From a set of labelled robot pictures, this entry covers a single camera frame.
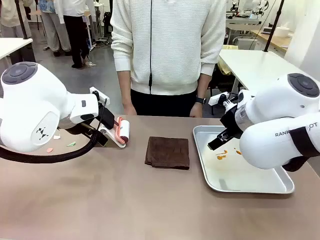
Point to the green paper scrap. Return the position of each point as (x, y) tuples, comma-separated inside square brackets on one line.
[(71, 144)]

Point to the straight black stand pole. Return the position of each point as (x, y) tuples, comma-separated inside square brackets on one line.
[(22, 20)]

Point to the slanted black stand pole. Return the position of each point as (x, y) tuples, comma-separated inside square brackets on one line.
[(275, 25)]

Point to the person's right forearm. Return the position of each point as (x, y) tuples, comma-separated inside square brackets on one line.
[(124, 87)]

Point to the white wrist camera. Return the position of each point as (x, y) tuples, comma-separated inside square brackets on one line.
[(99, 93), (217, 98)]

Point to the chunky orange residue smear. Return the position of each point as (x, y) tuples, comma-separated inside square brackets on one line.
[(221, 157)]

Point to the small orange residue smear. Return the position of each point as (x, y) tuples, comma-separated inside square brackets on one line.
[(238, 151)]

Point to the bystander in grey trousers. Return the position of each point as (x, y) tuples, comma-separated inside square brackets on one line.
[(53, 27)]

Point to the long orange residue smear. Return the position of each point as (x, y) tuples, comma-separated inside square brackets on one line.
[(223, 151)]

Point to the person's left hand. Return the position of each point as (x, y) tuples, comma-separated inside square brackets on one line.
[(195, 110)]

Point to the large white table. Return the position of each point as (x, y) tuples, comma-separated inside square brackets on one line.
[(257, 67)]

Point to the silver metal tray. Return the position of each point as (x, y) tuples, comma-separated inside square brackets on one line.
[(225, 175)]

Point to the small white table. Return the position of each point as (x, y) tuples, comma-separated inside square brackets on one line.
[(12, 46)]

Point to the white paper scrap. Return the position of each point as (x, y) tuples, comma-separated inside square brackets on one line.
[(57, 137)]

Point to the person's left forearm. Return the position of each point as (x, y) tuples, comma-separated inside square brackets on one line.
[(203, 86)]

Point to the black wrist watch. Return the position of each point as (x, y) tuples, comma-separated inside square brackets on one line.
[(201, 100)]

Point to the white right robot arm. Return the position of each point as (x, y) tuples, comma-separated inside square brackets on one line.
[(275, 117)]

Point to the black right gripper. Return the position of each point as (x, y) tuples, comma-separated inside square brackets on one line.
[(232, 122)]

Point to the person in white sweater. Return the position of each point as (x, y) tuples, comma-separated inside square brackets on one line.
[(170, 45)]

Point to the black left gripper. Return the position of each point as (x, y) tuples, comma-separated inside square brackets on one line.
[(107, 117)]

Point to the brown cloth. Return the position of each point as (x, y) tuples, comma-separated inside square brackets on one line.
[(167, 153)]

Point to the person's right hand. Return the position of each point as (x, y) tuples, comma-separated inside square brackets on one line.
[(129, 108)]

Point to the wooden workbench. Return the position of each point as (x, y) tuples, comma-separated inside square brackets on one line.
[(272, 40)]

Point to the bystander in beige top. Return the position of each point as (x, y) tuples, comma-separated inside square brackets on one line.
[(11, 15)]

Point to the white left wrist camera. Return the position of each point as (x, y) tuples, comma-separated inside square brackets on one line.
[(99, 93)]

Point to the yellow cloth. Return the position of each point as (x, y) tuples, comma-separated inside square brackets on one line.
[(223, 63)]

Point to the bystander in black trousers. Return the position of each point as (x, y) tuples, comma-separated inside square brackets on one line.
[(76, 32)]

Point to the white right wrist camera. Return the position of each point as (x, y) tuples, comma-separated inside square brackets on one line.
[(217, 98)]

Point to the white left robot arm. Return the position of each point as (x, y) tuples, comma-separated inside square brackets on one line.
[(35, 100)]

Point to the white paper towel roll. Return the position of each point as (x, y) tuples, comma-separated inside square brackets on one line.
[(110, 133)]

